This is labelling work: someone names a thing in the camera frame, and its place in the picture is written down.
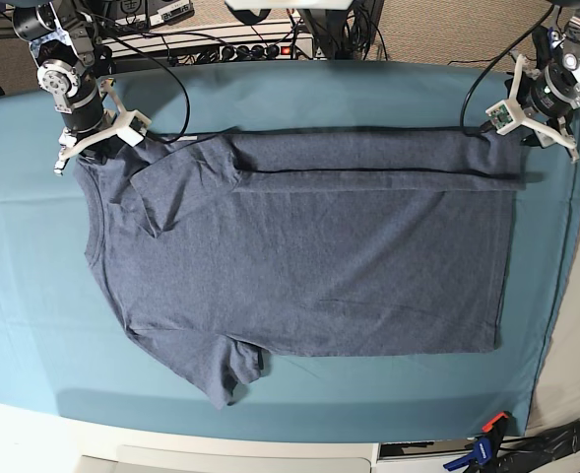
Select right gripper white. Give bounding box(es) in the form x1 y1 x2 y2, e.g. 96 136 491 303
53 81 138 175

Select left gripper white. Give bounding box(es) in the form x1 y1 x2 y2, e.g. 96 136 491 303
507 53 579 163

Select blue-grey heathered T-shirt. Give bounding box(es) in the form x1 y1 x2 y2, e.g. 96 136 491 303
74 129 523 407

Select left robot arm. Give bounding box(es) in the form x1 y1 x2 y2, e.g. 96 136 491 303
486 1 580 163

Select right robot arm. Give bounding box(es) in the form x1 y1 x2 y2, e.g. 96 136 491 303
12 1 151 174

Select teal table cloth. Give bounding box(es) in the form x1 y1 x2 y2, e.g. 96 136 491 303
0 61 580 442

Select orange blue clamp bottom right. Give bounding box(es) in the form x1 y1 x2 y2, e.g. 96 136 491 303
443 411 511 472

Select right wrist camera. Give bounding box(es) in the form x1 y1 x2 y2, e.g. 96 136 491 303
118 110 152 147

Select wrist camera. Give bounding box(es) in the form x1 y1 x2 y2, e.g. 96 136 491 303
485 99 517 135
118 110 152 147

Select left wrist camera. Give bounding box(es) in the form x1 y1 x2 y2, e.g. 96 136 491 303
485 99 517 135

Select black power strip red switch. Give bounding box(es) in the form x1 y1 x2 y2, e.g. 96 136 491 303
220 44 293 62

